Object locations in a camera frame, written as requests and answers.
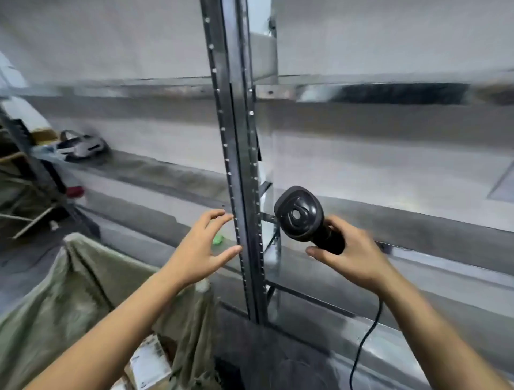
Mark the person's left hand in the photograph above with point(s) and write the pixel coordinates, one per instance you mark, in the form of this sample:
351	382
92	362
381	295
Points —
196	257

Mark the person's right hand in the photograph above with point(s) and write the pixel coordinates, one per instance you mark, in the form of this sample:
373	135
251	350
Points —
361	265

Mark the black barcode scanner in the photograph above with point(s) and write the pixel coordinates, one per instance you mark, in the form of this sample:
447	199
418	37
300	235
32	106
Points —
297	213

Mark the honeycomb print cardboard box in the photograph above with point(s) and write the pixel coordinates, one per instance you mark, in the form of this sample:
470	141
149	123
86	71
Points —
148	361

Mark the brown cardboard box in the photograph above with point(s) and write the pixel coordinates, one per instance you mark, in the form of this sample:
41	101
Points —
44	136

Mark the person's right forearm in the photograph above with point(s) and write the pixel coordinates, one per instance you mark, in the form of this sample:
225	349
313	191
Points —
441	345

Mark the person's left forearm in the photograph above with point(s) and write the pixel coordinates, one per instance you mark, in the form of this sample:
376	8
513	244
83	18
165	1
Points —
108	337

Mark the green plastic bag roll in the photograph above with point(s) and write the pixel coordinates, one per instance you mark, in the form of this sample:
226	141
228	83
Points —
218	239

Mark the metal shelving rack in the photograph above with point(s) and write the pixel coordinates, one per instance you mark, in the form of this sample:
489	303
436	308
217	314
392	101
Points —
361	92

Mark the small red object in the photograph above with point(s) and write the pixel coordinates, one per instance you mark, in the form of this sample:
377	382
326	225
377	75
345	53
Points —
75	192

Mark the white VR headset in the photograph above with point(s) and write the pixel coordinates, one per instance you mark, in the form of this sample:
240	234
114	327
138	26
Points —
82	146

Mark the yellow wooden stand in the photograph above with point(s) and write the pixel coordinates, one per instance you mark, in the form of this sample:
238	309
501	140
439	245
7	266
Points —
12	157

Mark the white metal folding frame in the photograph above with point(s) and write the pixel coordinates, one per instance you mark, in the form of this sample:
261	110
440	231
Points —
32	223

